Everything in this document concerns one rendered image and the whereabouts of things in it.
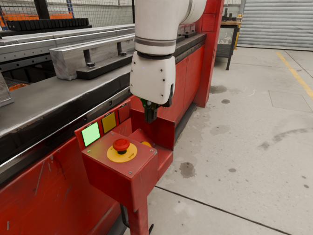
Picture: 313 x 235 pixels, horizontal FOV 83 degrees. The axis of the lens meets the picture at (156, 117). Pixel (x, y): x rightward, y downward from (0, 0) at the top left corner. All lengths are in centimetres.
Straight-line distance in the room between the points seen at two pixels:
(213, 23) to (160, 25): 181
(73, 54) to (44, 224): 50
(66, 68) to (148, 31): 37
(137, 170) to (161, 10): 31
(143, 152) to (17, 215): 31
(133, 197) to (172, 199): 88
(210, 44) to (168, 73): 181
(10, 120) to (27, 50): 46
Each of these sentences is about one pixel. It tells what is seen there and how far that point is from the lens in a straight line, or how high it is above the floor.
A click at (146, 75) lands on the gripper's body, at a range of 39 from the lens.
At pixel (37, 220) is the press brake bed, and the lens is 60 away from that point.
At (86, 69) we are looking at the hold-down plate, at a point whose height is 90.
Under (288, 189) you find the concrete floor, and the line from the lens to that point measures 163.
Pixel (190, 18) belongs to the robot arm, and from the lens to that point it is 42.
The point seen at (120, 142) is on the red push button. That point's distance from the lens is 43.
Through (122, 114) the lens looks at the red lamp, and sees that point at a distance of 53.
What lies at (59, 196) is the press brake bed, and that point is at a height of 63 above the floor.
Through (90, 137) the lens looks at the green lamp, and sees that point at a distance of 47.
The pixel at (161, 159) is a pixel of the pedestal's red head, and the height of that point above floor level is 70.
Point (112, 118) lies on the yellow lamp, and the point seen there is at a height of 82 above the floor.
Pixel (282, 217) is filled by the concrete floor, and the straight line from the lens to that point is 145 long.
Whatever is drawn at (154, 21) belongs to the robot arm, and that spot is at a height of 106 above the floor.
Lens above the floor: 107
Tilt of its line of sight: 31 degrees down
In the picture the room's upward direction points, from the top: straight up
